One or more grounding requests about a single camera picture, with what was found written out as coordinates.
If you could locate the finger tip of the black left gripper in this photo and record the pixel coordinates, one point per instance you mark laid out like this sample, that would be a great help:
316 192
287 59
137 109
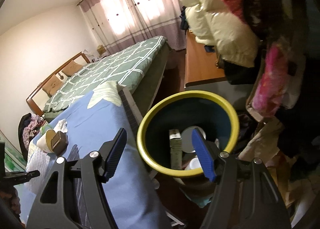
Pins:
18 177

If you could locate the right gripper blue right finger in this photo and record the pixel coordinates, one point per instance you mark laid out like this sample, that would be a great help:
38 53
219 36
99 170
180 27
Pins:
245 195

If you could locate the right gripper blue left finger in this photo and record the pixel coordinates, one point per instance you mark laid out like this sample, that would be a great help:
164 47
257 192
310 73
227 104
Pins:
55 205

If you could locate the white paper cup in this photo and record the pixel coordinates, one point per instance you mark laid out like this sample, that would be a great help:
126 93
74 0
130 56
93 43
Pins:
44 142

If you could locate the black plastic food container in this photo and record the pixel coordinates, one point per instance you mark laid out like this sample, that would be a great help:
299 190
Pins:
59 143

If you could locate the white round paper bowl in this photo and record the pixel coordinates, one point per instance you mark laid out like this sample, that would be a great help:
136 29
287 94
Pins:
186 137

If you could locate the green tea carton box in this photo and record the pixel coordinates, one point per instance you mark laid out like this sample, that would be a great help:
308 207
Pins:
175 149

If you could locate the yellow rimmed trash bin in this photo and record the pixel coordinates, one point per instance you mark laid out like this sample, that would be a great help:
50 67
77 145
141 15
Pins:
213 115

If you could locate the green sliding wardrobe door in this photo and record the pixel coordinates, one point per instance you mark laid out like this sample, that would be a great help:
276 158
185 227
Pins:
13 159

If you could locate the clothes pile on cabinet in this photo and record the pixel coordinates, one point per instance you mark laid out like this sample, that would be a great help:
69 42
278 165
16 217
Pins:
29 126

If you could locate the blue patterned table cloth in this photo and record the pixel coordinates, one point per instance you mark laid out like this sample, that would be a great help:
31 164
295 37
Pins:
92 121

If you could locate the left brown pillow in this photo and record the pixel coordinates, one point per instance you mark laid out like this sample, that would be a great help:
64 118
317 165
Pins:
52 85

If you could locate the brown pillow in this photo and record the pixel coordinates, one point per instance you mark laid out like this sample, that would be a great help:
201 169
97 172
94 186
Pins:
52 85
71 68

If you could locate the right brown pillow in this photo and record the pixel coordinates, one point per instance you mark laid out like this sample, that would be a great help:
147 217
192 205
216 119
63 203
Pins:
71 68

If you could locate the wooden desk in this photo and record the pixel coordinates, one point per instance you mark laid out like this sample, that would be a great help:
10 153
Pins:
200 66

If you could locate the green checked quilt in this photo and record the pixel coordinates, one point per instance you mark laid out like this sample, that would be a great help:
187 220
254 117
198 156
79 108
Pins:
127 67

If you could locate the wooden bed with headboard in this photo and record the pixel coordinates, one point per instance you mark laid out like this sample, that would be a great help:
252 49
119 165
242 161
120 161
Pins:
144 94

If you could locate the cream puffer jacket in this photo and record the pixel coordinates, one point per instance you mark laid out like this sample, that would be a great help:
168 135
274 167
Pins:
214 24

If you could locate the pink window curtain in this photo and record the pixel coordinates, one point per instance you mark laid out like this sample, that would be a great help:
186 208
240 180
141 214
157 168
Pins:
118 24

